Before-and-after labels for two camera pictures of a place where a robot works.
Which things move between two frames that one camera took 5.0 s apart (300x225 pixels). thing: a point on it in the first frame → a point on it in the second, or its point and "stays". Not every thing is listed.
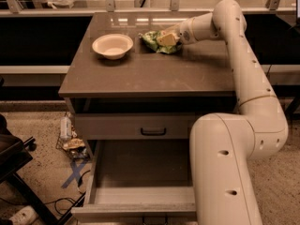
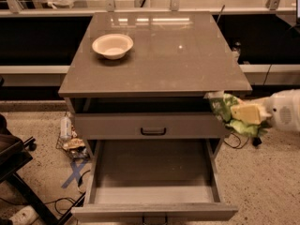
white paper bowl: x=112 y=46 stays
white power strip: x=24 y=217 stays
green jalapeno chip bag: x=150 y=39 → x=220 y=104
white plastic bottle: x=66 y=128 stays
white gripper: x=185 y=32 → x=283 y=110
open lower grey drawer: x=140 y=180 stays
